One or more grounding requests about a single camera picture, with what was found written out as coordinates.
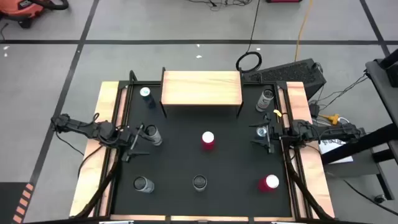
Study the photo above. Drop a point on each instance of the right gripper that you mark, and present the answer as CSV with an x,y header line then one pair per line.
x,y
273,133

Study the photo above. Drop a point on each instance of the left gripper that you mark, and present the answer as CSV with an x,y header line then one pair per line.
x,y
129,138

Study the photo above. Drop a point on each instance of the silver-blue Red Bull can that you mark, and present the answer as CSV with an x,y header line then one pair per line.
x,y
261,131

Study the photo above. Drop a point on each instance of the silver white beverage can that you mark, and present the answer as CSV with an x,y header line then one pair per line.
x,y
155,137

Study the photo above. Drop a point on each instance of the Celsius Peach Vibe can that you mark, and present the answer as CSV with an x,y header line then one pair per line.
x,y
264,101

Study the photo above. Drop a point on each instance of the blue Red Bull can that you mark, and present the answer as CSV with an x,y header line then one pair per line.
x,y
148,99

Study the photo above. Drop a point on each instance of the red beverage can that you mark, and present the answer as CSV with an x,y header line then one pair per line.
x,y
207,141
267,184

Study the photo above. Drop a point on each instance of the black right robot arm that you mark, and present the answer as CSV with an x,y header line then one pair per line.
x,y
329,132

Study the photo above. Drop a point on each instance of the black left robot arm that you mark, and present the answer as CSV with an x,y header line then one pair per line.
x,y
81,126

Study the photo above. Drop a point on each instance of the grey silver beverage can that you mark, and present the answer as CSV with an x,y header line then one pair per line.
x,y
144,185

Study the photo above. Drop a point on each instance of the yellow tag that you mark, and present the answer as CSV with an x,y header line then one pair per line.
x,y
277,113

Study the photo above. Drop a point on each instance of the black power brick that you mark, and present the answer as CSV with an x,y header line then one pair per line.
x,y
314,109

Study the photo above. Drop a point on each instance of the black computer tower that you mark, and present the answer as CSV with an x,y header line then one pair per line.
x,y
292,74

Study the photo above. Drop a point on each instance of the yellow plug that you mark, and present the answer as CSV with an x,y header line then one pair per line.
x,y
333,119

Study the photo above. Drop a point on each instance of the white printed paper sheet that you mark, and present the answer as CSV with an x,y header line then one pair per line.
x,y
337,154

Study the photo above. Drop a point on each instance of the Celsius Tropical Vibe can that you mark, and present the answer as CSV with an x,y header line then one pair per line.
x,y
199,183

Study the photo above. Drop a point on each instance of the black metal cart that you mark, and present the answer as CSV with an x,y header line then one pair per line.
x,y
384,90

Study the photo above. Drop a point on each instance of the black caster wheel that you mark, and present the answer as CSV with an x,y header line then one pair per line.
x,y
380,199

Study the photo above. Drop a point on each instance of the orange shop vacuum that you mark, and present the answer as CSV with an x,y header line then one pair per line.
x,y
18,12

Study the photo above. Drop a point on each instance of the black aluminium table frame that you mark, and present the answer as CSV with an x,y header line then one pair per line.
x,y
286,104

